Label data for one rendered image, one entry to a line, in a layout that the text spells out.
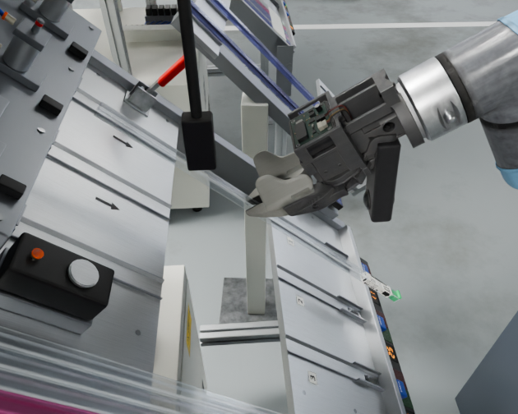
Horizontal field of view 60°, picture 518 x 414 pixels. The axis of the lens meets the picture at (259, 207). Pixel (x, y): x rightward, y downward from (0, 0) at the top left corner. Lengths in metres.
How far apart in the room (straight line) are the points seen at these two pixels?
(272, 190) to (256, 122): 0.54
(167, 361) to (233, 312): 0.79
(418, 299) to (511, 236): 0.55
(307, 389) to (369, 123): 0.31
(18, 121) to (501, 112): 0.44
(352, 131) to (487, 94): 0.13
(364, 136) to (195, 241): 1.40
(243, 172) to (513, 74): 0.43
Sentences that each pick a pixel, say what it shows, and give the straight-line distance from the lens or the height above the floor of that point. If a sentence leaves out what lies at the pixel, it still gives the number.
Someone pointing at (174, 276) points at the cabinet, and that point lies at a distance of 0.93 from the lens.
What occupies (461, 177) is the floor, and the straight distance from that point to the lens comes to 2.29.
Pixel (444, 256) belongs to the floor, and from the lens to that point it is 1.89.
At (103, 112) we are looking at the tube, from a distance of 0.47.
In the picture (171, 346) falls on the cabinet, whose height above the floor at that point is 0.62.
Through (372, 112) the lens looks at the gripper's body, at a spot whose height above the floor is 1.11.
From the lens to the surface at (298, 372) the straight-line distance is 0.56.
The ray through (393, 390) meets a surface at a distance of 0.69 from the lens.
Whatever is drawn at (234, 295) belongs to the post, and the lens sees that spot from 1.63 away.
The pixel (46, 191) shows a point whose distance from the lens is 0.47.
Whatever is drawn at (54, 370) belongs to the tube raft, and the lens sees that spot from 0.37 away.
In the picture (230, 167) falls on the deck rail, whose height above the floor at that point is 0.88.
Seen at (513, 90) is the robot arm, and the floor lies 1.14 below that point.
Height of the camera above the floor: 1.35
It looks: 44 degrees down
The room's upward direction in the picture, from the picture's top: straight up
